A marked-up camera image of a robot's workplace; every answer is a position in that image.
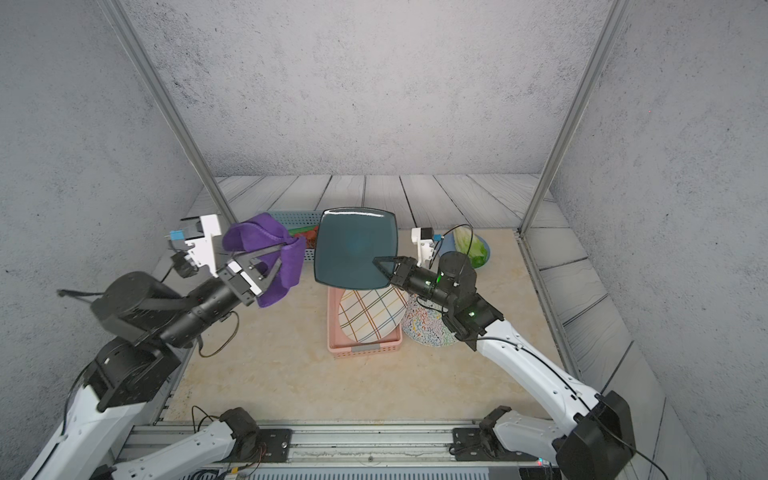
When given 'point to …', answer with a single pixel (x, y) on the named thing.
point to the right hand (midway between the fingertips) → (374, 263)
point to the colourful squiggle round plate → (424, 324)
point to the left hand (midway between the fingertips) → (292, 251)
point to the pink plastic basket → (342, 347)
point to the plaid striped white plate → (369, 315)
